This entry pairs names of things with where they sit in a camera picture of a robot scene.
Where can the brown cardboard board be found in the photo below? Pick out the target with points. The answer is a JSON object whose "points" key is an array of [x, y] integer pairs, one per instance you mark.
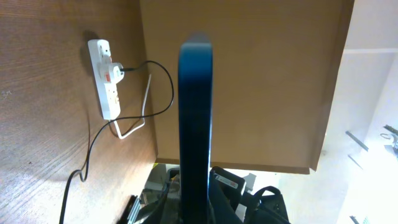
{"points": [[275, 66]]}

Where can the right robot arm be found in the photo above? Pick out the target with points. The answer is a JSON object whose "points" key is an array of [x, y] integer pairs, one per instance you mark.
{"points": [[233, 205]]}

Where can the white power strip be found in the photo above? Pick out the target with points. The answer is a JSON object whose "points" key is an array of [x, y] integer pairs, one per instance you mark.
{"points": [[100, 53]]}

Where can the blue screen smartphone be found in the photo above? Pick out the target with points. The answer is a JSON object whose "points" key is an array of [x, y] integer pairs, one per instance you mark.
{"points": [[195, 76]]}

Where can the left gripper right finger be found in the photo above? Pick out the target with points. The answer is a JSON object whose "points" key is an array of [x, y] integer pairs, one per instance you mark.
{"points": [[222, 211]]}

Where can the white charger adapter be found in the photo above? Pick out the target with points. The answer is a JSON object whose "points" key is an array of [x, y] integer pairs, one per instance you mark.
{"points": [[111, 73]]}

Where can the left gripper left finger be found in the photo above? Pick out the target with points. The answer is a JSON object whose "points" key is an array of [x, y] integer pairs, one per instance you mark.
{"points": [[165, 210]]}

